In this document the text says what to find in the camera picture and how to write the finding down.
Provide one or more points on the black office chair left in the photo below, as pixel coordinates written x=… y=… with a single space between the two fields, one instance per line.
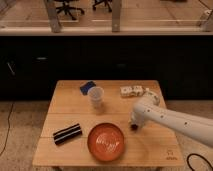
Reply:
x=66 y=8

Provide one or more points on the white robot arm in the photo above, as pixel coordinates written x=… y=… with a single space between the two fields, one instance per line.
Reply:
x=147 y=108

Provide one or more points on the orange plate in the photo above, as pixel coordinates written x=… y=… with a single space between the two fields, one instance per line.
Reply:
x=106 y=142

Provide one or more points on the wooden table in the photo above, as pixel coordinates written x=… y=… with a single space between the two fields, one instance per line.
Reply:
x=152 y=146

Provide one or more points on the red pepper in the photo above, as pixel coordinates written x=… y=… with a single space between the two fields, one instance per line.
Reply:
x=134 y=127

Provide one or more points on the translucent white cup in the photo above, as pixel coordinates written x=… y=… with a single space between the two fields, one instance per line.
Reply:
x=96 y=96

